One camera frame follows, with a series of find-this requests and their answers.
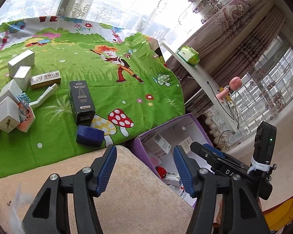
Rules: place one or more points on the small white cube box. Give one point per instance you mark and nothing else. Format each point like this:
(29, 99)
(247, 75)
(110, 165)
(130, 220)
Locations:
(22, 77)

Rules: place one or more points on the white long box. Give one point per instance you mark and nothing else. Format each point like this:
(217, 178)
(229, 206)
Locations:
(26, 58)

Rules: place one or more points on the black tall product box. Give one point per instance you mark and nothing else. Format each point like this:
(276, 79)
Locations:
(82, 105)

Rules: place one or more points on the orange hexagon badge pack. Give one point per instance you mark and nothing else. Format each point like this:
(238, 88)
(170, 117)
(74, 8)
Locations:
(26, 116)

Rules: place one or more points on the pink handheld fan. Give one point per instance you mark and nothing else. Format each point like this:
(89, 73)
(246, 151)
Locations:
(234, 85)

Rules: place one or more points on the purple cardboard storage box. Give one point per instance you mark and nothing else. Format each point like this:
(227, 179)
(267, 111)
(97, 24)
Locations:
(174, 131)

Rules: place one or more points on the blue flocked small box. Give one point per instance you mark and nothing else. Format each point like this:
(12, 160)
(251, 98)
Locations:
(89, 136)

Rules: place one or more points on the white box with bird logo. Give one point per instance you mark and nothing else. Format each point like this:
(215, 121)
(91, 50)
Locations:
(9, 115)

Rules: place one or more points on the green tissue box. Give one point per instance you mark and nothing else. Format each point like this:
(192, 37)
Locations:
(189, 55)

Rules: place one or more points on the red toy car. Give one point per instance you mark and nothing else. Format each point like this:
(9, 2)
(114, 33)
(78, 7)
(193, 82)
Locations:
(161, 172)

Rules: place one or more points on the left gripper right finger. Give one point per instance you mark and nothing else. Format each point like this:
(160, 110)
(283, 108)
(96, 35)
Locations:
(240, 211)

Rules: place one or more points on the dental gold white box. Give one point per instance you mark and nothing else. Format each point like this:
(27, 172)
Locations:
(46, 79)

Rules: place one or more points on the green cartoon tablecloth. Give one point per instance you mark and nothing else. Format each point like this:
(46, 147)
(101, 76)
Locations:
(132, 89)

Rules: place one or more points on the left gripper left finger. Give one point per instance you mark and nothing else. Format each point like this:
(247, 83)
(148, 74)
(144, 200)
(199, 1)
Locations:
(49, 210)

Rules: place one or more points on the narrow white text box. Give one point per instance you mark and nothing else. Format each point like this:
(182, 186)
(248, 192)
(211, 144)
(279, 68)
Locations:
(185, 144)

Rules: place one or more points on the white plastic handle brush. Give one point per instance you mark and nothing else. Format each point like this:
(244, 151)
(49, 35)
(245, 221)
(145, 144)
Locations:
(47, 93)

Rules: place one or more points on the brown patterned curtain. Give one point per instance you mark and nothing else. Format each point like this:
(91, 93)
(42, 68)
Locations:
(232, 41)

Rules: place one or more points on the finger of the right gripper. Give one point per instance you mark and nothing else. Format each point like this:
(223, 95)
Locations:
(213, 150)

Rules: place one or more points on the white box film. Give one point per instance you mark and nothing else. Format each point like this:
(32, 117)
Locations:
(12, 90)

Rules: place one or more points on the white red medicine box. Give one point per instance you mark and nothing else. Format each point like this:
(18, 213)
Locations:
(157, 145)

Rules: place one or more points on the white shelf board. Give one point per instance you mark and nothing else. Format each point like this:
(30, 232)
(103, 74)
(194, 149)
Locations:
(210, 87)

